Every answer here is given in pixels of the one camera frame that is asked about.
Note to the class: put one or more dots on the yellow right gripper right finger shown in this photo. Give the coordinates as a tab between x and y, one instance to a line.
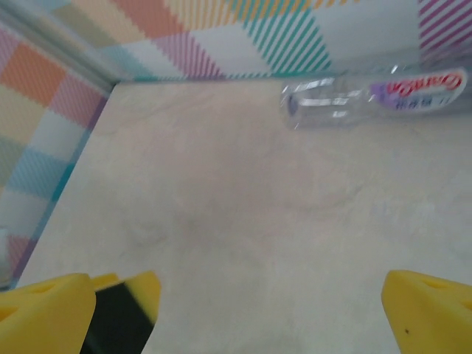
435	317

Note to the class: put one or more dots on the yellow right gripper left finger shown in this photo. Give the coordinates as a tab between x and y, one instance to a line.
44	317

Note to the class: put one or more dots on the clear bottle purple pink label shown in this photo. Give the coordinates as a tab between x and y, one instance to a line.
332	107

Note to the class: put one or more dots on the aluminium frame post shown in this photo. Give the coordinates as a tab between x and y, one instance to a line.
55	48

